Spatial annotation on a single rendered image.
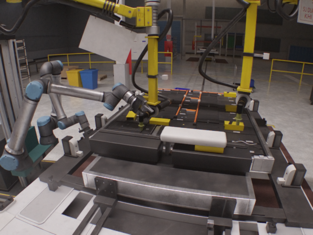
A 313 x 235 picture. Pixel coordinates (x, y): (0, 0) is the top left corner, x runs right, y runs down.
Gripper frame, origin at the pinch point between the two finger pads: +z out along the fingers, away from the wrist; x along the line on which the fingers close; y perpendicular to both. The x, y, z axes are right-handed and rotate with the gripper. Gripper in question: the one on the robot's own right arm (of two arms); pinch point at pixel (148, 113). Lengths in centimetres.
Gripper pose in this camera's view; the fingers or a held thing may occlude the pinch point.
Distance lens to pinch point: 147.7
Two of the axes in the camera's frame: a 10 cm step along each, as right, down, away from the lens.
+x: 4.3, -7.1, -5.5
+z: 7.5, 6.2, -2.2
